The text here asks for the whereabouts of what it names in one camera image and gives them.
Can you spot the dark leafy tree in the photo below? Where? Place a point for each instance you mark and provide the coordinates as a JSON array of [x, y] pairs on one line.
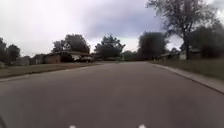
[[109, 47]]

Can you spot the parked vehicle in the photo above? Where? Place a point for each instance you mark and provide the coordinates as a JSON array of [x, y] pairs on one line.
[[86, 59]]

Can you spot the grey asphalt road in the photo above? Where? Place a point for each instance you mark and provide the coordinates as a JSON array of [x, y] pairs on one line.
[[110, 96]]

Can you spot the large dark tree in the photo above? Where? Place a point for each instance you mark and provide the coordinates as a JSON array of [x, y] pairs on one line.
[[74, 43]]

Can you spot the dark round tree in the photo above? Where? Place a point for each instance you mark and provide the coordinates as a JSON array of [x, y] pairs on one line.
[[151, 45]]

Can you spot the low brown house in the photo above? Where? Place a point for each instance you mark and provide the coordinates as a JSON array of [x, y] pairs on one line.
[[63, 57]]

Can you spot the robot's own part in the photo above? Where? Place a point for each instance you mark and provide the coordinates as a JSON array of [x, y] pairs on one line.
[[72, 126], [142, 126]]

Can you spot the house behind trees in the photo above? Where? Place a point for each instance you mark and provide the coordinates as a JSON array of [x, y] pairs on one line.
[[186, 54]]

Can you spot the grass verge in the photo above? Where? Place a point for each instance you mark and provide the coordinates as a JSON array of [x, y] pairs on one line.
[[203, 67], [30, 69]]

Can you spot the tall bare-branched tree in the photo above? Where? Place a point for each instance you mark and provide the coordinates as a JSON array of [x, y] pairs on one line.
[[184, 20]]

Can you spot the pale concrete kerb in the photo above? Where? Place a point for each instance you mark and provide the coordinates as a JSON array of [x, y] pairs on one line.
[[196, 77], [20, 77]]

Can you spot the low grey building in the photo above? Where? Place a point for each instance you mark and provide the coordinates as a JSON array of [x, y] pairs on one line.
[[25, 61]]

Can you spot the dark tree mass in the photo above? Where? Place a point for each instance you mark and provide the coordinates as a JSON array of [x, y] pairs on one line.
[[210, 40]]

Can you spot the dark trees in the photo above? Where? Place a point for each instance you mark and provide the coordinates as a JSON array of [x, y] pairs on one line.
[[9, 52]]

